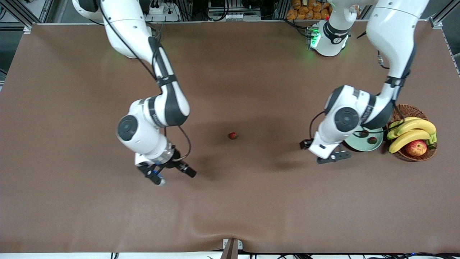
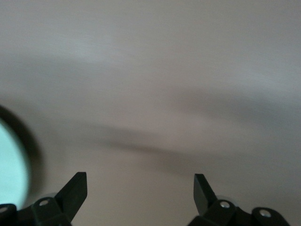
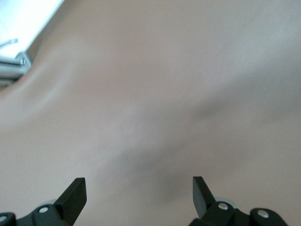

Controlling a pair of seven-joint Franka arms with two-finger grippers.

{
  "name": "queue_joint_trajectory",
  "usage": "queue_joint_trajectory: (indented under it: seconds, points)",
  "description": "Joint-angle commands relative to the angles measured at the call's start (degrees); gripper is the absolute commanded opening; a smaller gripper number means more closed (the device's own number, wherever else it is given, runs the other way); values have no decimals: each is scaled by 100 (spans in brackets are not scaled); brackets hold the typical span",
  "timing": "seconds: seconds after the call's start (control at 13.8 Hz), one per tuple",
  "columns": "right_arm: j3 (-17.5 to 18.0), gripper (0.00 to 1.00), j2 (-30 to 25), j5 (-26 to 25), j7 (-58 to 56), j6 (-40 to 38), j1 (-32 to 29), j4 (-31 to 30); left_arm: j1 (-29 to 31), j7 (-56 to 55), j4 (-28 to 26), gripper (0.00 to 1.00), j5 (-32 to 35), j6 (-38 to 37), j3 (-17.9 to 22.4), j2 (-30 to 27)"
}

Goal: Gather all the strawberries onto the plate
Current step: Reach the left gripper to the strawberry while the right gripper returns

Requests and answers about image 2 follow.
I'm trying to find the pale green round plate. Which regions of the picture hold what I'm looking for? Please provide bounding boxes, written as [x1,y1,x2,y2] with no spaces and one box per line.
[0,113,33,208]

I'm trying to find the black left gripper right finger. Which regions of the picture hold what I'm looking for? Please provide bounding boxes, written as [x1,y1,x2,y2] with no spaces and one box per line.
[188,174,289,226]

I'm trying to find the brown table mat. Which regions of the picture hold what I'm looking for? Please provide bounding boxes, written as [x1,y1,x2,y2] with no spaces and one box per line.
[0,0,301,226]

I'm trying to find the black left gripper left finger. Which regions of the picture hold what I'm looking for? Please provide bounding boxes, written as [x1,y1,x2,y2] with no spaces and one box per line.
[0,172,88,226]

